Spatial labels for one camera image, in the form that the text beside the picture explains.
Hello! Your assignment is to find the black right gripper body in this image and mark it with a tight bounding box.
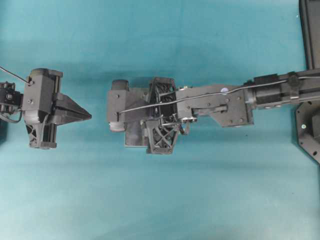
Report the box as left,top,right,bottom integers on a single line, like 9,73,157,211
143,77,254,154

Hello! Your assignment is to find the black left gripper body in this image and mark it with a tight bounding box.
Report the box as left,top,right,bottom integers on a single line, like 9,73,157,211
21,69,63,150

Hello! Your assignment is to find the black camera cable right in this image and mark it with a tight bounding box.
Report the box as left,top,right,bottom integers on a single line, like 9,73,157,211
116,74,320,115

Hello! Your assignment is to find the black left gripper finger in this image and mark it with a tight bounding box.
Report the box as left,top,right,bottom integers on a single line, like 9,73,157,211
51,92,92,124

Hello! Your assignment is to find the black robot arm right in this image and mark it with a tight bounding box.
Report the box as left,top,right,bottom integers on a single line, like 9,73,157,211
138,71,320,154

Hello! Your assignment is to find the grey metal base block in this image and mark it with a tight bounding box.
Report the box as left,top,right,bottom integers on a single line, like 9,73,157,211
124,87,149,148

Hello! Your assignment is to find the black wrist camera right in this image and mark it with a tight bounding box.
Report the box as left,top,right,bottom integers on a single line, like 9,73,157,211
106,79,151,133

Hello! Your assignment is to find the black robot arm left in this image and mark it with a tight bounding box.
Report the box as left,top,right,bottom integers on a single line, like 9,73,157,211
0,68,92,150

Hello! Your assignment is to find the black camera cable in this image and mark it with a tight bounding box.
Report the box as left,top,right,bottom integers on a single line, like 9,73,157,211
0,66,32,85
116,74,320,115

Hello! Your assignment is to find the black camera cable left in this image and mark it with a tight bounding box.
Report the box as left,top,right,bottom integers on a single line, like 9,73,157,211
0,66,32,85

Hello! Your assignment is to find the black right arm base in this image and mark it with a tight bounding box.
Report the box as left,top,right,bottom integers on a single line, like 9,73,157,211
295,0,320,163

